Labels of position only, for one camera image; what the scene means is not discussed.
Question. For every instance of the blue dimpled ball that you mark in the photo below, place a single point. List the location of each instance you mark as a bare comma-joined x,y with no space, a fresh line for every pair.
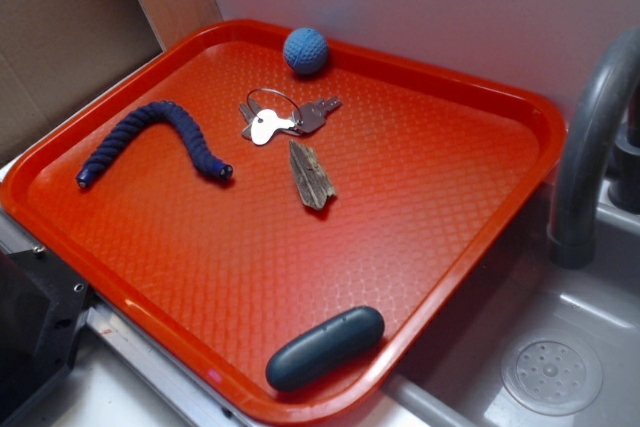
305,51

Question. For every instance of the dark green plastic pickle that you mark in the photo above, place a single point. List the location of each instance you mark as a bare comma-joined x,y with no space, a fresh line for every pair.
325,347

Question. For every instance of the black metal bracket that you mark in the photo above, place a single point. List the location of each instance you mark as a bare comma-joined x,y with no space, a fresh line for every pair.
42,303

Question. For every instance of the grey toy faucet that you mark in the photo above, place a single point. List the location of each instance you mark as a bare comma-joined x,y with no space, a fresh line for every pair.
604,131

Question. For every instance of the orange plastic tray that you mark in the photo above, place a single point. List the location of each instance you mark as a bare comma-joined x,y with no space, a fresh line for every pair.
200,237

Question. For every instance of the silver keys on ring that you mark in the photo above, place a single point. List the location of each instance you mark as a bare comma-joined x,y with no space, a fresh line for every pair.
262,123

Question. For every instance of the brown cardboard panel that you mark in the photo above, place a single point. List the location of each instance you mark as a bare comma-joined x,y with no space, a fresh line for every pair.
58,55

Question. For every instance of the grey toy sink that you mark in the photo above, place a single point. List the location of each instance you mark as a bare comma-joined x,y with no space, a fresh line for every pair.
523,342

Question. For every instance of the grey wood chip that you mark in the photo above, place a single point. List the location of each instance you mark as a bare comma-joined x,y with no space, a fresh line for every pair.
311,179

